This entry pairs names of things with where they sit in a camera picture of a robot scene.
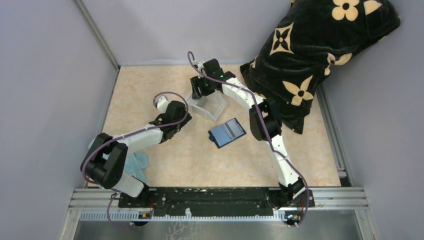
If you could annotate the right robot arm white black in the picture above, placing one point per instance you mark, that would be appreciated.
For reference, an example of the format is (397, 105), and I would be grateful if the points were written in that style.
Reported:
(264, 120)

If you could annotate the black floral patterned pillow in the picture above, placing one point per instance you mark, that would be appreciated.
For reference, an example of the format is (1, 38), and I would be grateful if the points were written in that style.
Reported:
(312, 37)

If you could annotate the aluminium corner post left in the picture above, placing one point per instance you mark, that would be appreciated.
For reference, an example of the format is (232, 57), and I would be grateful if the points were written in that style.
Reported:
(96, 33)

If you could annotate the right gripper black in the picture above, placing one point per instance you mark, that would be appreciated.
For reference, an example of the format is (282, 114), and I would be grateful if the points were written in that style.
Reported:
(196, 82)

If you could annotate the aluminium side rail right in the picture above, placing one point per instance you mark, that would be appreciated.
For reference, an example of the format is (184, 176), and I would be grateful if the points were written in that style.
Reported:
(334, 139)

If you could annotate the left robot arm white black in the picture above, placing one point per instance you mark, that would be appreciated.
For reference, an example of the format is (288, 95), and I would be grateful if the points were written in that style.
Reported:
(138, 140)

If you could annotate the white plastic card box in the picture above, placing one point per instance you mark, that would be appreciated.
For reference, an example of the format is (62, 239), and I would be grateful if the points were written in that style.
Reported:
(209, 107)

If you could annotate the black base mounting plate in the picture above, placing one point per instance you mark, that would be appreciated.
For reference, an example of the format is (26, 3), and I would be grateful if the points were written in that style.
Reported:
(214, 202)

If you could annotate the aluminium front rail frame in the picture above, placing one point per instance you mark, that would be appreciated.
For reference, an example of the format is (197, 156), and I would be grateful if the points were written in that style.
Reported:
(102, 204)

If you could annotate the navy blue card holder wallet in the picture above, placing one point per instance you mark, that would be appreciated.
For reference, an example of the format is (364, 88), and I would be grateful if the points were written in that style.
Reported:
(219, 135)

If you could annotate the light blue cloth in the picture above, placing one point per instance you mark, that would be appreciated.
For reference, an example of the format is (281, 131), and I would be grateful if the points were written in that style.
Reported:
(136, 164)

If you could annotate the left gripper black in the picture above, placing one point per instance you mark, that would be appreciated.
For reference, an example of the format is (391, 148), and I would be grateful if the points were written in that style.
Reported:
(187, 118)

